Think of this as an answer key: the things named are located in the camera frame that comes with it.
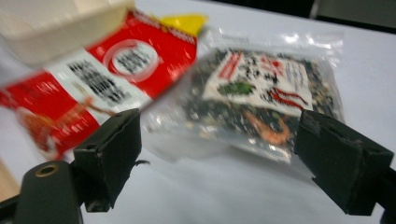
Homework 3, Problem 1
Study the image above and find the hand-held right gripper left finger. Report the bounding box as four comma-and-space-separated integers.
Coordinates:
73, 107, 143, 214

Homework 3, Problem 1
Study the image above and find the red snack packet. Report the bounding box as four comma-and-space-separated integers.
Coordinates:
0, 8, 199, 161

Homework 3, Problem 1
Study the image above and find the white plastic tray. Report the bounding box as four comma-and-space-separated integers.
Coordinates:
0, 0, 136, 68

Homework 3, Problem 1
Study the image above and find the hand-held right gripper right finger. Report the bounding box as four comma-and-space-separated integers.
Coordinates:
293, 109, 395, 217

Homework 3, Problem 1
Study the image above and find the clear seaweed bag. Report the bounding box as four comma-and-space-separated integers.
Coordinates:
141, 29, 347, 165

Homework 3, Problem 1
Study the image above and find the yellow spouted pouch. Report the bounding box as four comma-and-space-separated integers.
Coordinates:
158, 13, 208, 37

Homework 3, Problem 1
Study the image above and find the white table mat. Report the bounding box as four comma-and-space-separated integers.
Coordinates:
0, 0, 396, 224

